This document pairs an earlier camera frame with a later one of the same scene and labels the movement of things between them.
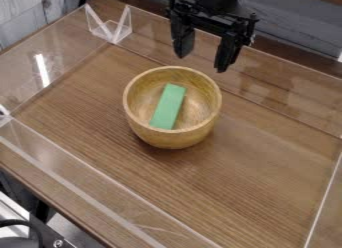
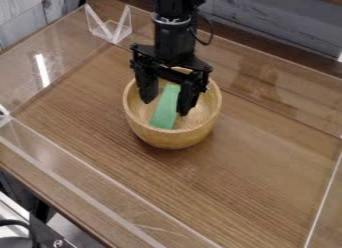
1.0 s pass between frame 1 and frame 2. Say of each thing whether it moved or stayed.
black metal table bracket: stayed
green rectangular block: stayed
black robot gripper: moved
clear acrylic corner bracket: stayed
